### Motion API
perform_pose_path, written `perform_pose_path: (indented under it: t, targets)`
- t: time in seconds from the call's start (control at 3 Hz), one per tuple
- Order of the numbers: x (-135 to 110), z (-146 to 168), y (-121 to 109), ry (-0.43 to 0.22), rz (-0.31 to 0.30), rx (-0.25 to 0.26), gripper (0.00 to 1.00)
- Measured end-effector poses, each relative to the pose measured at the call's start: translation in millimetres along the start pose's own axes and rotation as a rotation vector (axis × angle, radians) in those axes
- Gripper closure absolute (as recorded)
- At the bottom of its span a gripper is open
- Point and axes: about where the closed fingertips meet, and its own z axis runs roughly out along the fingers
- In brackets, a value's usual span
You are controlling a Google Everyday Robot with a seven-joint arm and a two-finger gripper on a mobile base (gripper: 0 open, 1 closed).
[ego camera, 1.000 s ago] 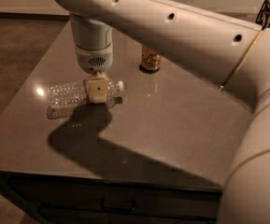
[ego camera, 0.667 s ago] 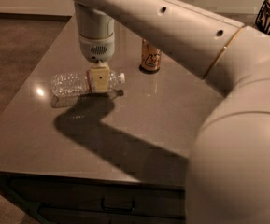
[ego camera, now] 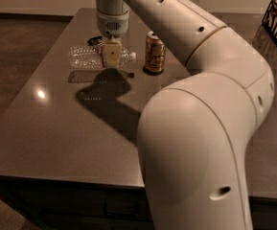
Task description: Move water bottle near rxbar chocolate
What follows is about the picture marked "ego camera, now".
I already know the clear plastic water bottle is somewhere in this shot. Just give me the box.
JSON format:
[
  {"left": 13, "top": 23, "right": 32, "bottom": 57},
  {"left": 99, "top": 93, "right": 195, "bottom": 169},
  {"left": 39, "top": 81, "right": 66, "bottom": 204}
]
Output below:
[{"left": 68, "top": 46, "right": 137, "bottom": 69}]

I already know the dark cabinet drawer handle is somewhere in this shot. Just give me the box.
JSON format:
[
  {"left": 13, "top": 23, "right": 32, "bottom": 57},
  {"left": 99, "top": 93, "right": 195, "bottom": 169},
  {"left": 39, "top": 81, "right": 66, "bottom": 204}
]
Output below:
[{"left": 104, "top": 201, "right": 137, "bottom": 218}]

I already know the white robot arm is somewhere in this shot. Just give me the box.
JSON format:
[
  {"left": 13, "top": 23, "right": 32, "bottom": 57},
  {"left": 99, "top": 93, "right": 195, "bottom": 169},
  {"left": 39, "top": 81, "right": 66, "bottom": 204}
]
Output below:
[{"left": 96, "top": 0, "right": 275, "bottom": 230}]

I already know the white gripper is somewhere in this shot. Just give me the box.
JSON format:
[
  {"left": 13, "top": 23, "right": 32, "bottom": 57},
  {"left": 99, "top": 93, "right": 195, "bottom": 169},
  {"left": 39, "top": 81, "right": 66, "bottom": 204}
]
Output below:
[{"left": 97, "top": 11, "right": 129, "bottom": 67}]

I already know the gold soda can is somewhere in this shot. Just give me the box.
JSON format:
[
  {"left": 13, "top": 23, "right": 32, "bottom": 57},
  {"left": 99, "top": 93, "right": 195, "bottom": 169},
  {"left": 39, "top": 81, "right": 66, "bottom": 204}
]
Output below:
[{"left": 145, "top": 31, "right": 166, "bottom": 74}]

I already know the black rxbar chocolate wrapper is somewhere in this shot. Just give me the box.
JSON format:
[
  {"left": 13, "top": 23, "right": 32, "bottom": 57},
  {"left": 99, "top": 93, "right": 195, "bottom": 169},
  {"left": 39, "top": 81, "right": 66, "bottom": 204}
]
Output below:
[{"left": 87, "top": 35, "right": 104, "bottom": 46}]

